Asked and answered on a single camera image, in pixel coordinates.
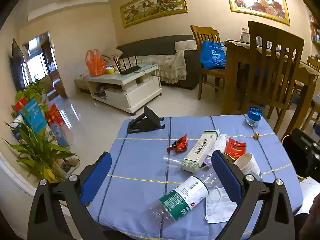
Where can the black television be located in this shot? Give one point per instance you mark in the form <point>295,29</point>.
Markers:
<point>17,65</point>

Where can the white cloth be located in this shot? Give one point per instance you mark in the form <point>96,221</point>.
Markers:
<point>310,195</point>

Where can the red gift boxes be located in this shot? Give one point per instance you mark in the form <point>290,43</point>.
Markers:
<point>55,115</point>

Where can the black wifi router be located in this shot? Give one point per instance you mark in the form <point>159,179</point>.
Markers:
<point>130,69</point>

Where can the wall bookshelf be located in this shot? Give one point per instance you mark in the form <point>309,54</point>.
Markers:
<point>315,30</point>

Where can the white tissue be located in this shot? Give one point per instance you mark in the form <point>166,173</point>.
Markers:
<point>221,142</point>

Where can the red snack wrapper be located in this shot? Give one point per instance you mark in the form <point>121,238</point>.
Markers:
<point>180,145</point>

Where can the white tissue box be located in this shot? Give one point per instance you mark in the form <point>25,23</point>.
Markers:
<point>245,36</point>

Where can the wooden slat back chair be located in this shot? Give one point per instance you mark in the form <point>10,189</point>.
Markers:
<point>275,33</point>

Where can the white green medicine box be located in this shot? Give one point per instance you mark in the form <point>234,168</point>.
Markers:
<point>197,152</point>

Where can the clear plastic bottle green label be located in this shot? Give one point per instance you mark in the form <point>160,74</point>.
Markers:
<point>185,195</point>

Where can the framed flower painting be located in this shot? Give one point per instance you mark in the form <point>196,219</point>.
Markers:
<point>257,2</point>

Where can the small purple packet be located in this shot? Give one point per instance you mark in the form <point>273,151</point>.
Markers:
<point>208,160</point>

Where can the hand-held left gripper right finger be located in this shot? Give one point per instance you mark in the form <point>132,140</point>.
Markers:
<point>225,177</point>

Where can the white face mask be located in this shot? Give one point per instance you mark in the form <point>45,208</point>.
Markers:
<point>220,210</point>

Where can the light blue gift box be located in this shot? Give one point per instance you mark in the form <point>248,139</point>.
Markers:
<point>33,116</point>

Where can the orange plastic bag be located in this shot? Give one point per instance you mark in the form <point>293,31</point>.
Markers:
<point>95,62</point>

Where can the framed horse painting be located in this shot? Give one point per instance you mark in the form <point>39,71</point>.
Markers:
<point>155,5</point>

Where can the blue lid glass jar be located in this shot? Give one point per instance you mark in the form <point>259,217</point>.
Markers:
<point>253,117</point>

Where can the beige lace sofa cover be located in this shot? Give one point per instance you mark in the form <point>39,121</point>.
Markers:
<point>170,67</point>

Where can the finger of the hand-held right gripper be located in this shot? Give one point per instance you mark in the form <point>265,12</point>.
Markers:
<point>308,142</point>

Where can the red cigarette box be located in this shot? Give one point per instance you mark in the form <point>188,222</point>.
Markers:
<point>235,148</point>

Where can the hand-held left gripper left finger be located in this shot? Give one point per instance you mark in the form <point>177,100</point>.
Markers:
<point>96,180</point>

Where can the blue striped tablecloth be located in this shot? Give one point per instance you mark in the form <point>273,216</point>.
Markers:
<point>140,160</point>

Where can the black phone stand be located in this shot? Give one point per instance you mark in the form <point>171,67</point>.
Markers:
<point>147,125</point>

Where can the white coffee table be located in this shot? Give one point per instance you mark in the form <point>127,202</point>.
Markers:
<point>140,92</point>

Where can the long leaf potted plant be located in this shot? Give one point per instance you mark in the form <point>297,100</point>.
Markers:
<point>35,150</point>

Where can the white paper cup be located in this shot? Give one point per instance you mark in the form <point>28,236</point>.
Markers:
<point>250,165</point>

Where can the yellow cup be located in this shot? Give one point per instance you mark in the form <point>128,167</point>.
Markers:
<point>110,70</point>

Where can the wooden dining table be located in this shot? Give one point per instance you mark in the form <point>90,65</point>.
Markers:
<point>232,62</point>

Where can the blue shopping bag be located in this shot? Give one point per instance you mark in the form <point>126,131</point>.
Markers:
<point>212,55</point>

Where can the dark grey sofa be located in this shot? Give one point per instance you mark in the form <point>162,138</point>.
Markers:
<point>150,45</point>

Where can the round leaf potted plant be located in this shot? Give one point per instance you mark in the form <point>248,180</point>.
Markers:
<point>30,92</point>

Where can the wooden door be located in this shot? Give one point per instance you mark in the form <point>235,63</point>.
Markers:
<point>53,62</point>

